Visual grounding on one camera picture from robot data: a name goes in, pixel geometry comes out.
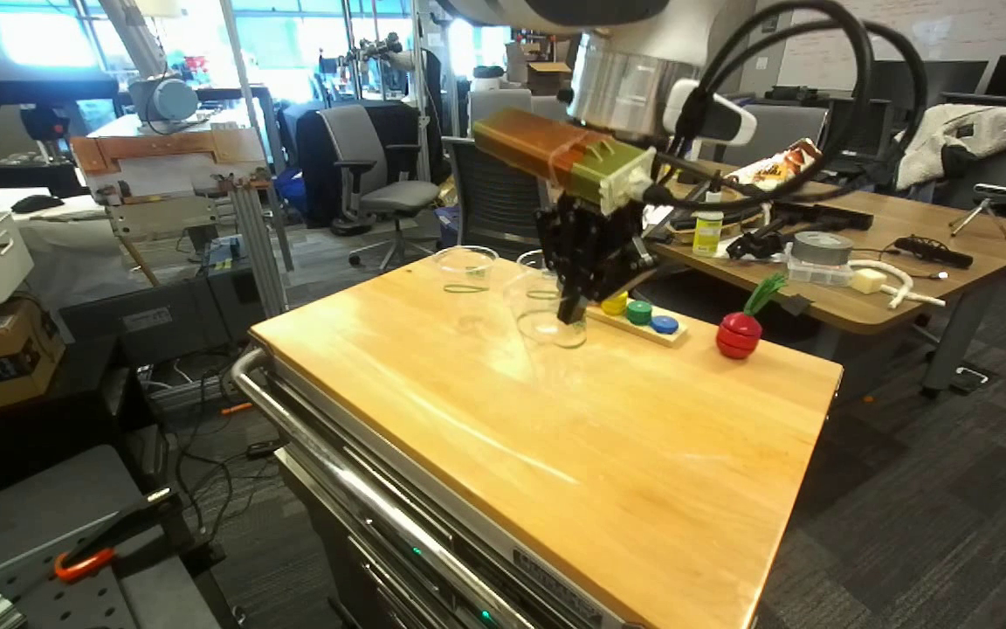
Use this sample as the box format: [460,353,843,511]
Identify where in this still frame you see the red toy apple green stem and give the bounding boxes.
[712,273,789,363]

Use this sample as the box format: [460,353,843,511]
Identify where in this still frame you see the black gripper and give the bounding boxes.
[534,200,650,327]

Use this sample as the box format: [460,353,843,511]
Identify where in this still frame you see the snack chip bag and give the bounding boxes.
[726,137,829,194]

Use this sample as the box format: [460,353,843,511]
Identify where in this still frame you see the grey office chair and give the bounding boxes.
[320,100,443,254]

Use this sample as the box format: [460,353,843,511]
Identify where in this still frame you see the long black bar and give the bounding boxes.
[726,204,882,261]

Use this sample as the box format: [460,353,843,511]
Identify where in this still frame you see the orange clamp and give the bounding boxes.
[50,543,121,588]

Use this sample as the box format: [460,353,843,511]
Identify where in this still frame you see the wooden butcher block table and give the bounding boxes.
[227,242,847,629]

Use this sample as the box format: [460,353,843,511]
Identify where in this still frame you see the cluttered wooden desk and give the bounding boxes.
[647,186,1006,399]

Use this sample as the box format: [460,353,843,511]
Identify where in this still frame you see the flat black remote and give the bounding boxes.
[891,233,980,273]

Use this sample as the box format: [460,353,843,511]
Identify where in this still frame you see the wooden stand with paper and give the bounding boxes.
[67,120,291,326]

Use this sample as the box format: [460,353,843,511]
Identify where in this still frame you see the grey tape roll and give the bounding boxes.
[789,226,857,277]

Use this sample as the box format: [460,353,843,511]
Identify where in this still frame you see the grey round device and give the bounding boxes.
[128,72,205,130]

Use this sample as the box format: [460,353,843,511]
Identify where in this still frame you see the white tube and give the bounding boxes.
[847,254,949,310]

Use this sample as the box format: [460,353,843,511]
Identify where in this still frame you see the black perforated mounting table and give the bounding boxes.
[0,440,227,629]

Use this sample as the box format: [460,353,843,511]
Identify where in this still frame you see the dark office chair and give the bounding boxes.
[443,137,549,247]

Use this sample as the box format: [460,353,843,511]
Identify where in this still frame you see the orange green wrist camera box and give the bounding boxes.
[471,107,659,221]

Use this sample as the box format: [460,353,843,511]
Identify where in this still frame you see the white jacket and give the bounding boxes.
[896,100,1006,193]

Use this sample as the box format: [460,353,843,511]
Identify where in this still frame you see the black computer mouse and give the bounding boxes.
[11,190,67,218]

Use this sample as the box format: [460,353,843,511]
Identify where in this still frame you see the silver cart handle bar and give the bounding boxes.
[227,345,537,629]

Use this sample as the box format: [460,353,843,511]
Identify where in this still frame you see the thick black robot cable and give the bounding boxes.
[671,0,882,218]
[863,10,935,186]

